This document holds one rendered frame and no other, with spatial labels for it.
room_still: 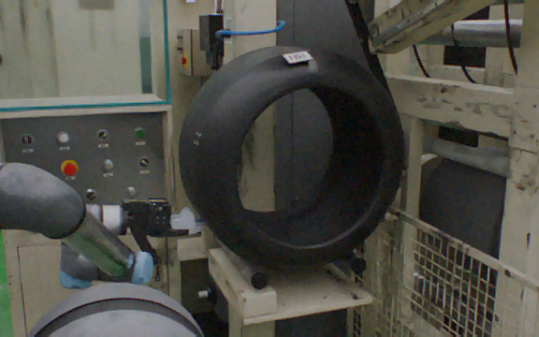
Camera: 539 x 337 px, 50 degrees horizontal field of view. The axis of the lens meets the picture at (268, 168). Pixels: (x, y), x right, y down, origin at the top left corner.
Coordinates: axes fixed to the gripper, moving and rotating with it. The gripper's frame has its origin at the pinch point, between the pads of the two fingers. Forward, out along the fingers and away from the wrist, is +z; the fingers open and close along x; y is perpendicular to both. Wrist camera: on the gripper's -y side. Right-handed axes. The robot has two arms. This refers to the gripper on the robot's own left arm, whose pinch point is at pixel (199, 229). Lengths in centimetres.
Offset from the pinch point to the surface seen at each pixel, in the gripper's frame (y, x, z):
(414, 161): 17, 20, 75
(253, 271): -8.0, -8.9, 12.4
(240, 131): 27.6, -12.1, 4.2
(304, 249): -1.2, -12.2, 24.2
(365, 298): -15.7, -11.1, 44.8
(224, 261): -13.7, 12.4, 11.3
